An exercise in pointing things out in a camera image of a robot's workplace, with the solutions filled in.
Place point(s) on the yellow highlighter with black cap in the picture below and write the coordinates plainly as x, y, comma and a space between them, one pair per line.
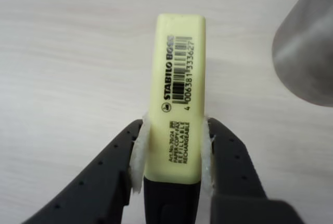
156, 104

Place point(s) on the silver steel mug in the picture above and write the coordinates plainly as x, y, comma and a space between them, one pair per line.
307, 52

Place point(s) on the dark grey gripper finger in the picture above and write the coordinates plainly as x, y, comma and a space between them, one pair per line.
231, 169
99, 182

